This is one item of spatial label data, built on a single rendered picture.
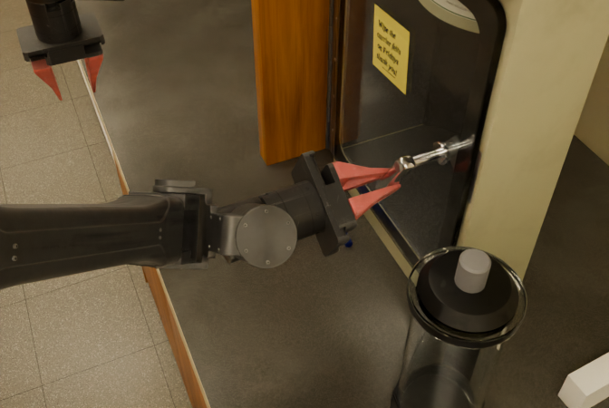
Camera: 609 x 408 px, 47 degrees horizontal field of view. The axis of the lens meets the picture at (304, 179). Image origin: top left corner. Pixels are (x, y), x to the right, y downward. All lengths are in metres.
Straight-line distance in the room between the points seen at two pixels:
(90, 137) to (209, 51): 1.40
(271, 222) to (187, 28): 0.85
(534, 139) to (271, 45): 0.40
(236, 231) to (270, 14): 0.40
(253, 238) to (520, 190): 0.30
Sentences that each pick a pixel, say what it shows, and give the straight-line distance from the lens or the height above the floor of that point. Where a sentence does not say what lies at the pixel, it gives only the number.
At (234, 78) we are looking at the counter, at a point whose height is 0.94.
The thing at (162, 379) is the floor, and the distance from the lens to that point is 1.99.
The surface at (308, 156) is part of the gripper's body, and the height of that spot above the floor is 1.20.
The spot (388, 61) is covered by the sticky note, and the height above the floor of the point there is 1.24.
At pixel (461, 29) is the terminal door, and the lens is 0.66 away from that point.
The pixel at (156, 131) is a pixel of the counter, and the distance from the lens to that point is 1.19.
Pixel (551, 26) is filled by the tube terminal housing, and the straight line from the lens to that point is 0.64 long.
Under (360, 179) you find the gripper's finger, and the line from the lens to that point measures 0.77.
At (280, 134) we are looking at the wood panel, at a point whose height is 1.00.
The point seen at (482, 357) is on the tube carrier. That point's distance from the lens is 0.68.
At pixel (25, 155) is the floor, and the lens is 2.71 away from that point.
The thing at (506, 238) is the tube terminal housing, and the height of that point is 1.09.
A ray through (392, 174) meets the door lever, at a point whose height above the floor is 1.18.
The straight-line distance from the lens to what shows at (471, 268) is 0.63.
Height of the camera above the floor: 1.69
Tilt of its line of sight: 44 degrees down
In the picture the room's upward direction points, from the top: straight up
